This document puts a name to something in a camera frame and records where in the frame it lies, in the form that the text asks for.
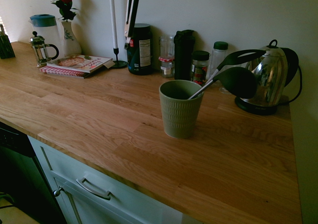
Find steel tongs with black trim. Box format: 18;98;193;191
123;0;143;50

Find green ribbed ceramic utensil holder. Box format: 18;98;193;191
159;79;204;139

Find black candle holder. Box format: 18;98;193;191
111;47;128;69

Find small jar red checkered lid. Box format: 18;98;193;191
159;57;175;78

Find black shaker bottle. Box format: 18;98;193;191
173;29;195;81

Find spice jar black lid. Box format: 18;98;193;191
190;50;210;86

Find large dark supplement jar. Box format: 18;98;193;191
127;23;154;75

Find clear empty glass jar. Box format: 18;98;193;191
159;35;175;60

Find clear bottle green lid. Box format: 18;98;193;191
208;41;232;95

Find cookbook with pizza cover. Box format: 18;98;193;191
46;54;115;74

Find black kettle base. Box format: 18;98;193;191
235;96;280;116

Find red checkered cookbook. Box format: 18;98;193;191
39;65;110;79

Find tall white candle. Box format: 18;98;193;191
108;0;119;50

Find white floral vase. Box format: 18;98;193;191
61;20;82;57

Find stainless steel electric kettle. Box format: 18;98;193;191
244;39;300;107

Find glass french press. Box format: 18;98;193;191
30;31;60;68

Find white pitcher blue lid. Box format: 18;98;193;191
28;14;63;60

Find silver cabinet knob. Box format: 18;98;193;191
53;186;65;198

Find black dishwasher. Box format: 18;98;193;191
0;121;67;224

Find dark knife block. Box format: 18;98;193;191
0;24;16;60

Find black ladle steel handle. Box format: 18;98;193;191
188;67;258;100

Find black slotted spatula steel handle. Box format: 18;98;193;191
196;49;267;95

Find silver drawer handle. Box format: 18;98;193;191
76;177;112;201

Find white drawer with metal handle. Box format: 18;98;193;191
27;136;197;224

